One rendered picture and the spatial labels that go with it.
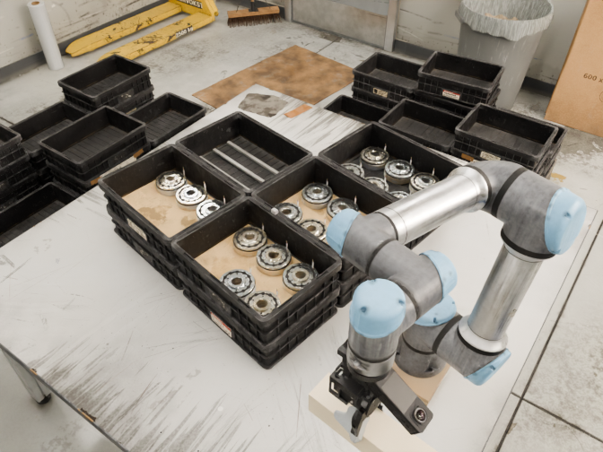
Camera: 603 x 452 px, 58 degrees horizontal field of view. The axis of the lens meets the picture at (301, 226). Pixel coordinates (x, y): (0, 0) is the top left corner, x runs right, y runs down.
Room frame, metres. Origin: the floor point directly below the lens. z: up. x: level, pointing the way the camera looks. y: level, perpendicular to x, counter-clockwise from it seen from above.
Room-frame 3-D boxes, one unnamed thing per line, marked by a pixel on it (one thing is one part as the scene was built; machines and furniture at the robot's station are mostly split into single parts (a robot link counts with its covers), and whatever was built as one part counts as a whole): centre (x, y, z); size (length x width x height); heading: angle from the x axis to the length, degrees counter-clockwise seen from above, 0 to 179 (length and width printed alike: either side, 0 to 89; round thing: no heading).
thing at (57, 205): (1.82, 1.20, 0.26); 0.40 x 0.30 x 0.23; 144
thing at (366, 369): (0.49, -0.11, 1.30); 0.08 x 0.08 x 0.05
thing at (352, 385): (0.49, -0.10, 1.22); 0.09 x 0.08 x 0.12; 49
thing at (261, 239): (1.19, 0.16, 0.86); 0.10 x 0.10 x 0.01
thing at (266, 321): (1.06, 0.13, 0.92); 0.40 x 0.30 x 0.02; 45
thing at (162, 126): (2.48, 0.73, 0.31); 0.40 x 0.30 x 0.34; 144
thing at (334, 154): (1.48, -0.29, 0.87); 0.40 x 0.30 x 0.11; 45
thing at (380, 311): (0.49, -0.11, 1.38); 0.09 x 0.08 x 0.11; 131
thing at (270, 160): (1.55, 0.20, 0.87); 0.40 x 0.30 x 0.11; 45
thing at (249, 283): (1.01, 0.18, 0.86); 0.10 x 0.10 x 0.01
